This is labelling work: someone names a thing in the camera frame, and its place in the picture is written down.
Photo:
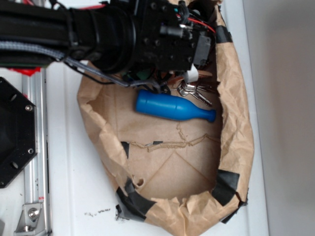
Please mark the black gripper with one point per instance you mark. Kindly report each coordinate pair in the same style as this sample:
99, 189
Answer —
167, 36

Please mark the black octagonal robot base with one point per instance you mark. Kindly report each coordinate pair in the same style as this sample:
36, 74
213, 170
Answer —
17, 132

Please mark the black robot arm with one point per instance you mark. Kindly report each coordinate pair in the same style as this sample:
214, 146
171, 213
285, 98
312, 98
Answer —
114, 37

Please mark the bunch of silver keys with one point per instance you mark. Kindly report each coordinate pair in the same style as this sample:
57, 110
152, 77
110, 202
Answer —
193, 89

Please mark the blue plastic bottle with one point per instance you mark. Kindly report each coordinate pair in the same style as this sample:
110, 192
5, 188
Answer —
170, 107

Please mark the crumpled brown paper bag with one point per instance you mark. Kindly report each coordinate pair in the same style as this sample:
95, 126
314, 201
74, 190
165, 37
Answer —
183, 176

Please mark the silver corner bracket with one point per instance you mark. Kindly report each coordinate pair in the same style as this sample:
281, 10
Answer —
31, 222

